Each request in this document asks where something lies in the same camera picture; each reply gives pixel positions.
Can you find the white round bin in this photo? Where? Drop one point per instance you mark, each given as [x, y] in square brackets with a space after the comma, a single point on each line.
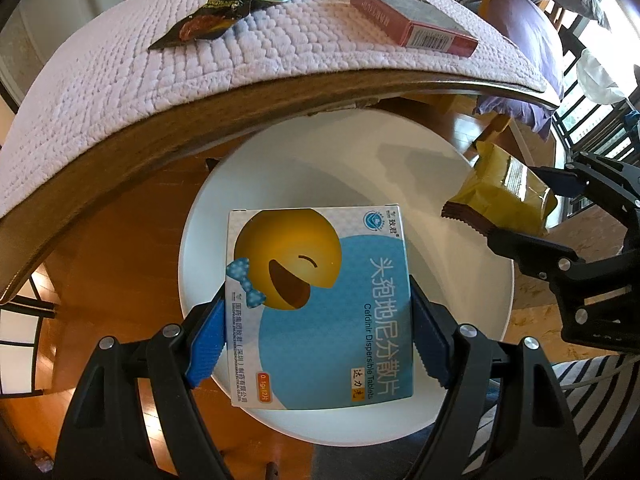
[350, 160]

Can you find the black framed folding screen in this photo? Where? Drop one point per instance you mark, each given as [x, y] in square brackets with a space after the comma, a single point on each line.
[20, 325]

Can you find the white plastic bag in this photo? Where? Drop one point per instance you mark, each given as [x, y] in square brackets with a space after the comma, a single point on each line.
[600, 75]

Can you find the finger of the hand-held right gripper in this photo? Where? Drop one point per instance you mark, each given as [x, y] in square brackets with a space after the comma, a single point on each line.
[605, 180]
[545, 255]

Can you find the black white striped rug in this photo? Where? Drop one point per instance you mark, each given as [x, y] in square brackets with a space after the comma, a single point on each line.
[590, 400]

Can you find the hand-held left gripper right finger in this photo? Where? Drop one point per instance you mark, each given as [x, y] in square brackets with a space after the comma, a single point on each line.
[427, 340]

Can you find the yellow snack packet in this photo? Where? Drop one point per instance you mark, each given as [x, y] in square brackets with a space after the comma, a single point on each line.
[505, 185]

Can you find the red carton box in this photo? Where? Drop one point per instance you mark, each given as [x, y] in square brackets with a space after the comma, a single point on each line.
[400, 15]

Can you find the white textured blanket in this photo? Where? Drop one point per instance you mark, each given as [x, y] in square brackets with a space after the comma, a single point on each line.
[125, 85]

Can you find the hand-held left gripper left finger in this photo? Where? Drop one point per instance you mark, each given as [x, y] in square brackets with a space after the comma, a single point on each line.
[205, 340]

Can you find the wooden table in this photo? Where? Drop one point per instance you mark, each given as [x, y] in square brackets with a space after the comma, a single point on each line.
[100, 185]

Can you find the black snack wrapper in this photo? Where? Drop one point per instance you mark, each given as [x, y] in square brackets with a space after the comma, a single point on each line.
[200, 25]

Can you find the black metal railing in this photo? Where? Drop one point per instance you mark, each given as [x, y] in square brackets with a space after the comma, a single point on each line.
[565, 125]

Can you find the blue medicine box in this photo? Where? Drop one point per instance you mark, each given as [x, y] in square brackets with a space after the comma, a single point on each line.
[320, 310]

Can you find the purple cloth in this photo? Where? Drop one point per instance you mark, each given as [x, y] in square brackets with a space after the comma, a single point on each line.
[525, 50]

